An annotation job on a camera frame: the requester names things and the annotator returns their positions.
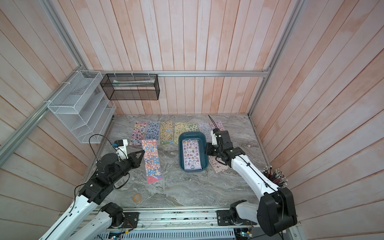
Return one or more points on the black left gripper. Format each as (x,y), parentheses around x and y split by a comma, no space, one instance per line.
(133,158)

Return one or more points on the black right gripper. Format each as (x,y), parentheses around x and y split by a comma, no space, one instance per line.
(208,149)

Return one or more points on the pink food sticker sheet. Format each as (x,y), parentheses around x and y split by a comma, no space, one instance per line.
(216,165)

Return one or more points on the blue red character sheet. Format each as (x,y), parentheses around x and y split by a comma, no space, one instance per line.
(152,163)

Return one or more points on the pink character sticker sheet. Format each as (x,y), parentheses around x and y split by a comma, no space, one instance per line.
(217,125)

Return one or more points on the lilac gem sticker sheet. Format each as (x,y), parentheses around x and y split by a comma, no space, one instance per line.
(206,129)

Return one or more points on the purple doll sticker sheet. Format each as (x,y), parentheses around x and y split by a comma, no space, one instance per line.
(191,155)

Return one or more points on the blue penguin sticker sheet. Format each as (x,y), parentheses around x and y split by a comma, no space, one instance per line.
(153,131)

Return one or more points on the white green sticker sheet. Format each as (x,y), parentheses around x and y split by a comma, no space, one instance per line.
(193,127)

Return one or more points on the teal plastic storage box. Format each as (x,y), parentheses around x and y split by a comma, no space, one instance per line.
(202,144)

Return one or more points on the yellow animal sticker sheet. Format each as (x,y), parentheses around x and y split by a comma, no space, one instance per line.
(166,133)

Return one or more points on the green panda sticker sheet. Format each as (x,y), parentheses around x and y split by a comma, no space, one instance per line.
(180,127)

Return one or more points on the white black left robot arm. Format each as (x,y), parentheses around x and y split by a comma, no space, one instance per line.
(110,169)

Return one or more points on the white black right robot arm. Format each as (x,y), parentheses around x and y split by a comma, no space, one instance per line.
(264,195)

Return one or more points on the red cup of pencils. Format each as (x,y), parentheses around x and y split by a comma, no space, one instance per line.
(275,176)

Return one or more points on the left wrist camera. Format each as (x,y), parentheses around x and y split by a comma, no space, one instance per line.
(121,148)

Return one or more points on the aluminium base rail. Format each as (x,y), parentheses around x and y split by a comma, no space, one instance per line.
(180,217)

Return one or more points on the black wire mesh basket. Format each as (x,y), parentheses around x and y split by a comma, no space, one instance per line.
(131,87)

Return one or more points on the white wire mesh shelf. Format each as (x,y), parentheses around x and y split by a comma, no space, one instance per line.
(85,112)

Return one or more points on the aluminium frame bar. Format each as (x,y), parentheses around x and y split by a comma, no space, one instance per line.
(221,73)

